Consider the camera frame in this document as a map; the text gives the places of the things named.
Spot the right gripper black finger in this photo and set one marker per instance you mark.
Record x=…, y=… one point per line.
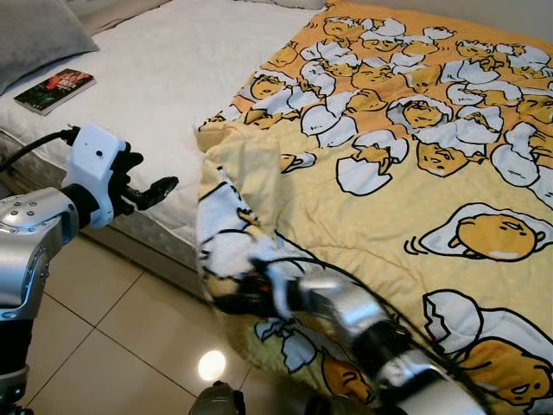
x=226, y=304

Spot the dark cover book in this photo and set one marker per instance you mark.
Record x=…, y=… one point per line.
x=56, y=89

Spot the grey pillow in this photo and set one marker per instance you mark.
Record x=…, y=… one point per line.
x=34, y=35

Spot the yellow egg cartoon blanket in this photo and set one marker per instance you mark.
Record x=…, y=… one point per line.
x=389, y=199

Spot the grey patterned bed base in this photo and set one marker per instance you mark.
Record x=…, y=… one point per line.
x=160, y=251

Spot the white quilted mattress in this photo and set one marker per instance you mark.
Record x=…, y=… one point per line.
x=173, y=78

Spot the grey robot leg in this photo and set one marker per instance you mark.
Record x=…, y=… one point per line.
x=216, y=402

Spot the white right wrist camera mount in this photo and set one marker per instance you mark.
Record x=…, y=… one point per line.
x=281, y=290

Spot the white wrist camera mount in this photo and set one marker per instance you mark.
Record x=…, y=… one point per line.
x=281, y=290
x=91, y=160

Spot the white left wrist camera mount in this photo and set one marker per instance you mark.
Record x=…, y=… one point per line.
x=91, y=160

